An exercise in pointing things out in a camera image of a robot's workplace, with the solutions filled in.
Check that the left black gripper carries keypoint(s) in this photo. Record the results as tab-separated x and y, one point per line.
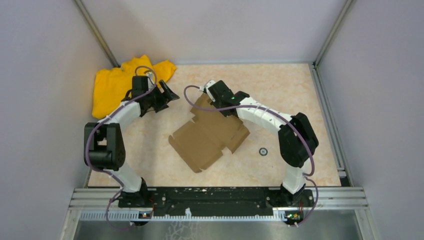
167	95

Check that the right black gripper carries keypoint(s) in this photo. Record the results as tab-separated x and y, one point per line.
214	103

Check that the brown cardboard box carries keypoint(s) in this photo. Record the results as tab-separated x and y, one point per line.
200	141

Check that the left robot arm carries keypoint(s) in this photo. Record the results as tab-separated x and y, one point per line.
104	148

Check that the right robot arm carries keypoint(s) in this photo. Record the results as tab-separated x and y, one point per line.
296	137

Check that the yellow shirt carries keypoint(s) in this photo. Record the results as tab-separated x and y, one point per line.
111	85

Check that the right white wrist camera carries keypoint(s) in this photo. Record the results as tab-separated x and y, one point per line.
206	87

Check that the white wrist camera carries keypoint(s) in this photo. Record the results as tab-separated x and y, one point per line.
206	87
151	77

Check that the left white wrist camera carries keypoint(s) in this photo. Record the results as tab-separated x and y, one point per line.
151	77

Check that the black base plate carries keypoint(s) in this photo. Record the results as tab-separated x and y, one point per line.
211	201

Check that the aluminium frame rail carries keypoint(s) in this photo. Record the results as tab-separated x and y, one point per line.
94	204

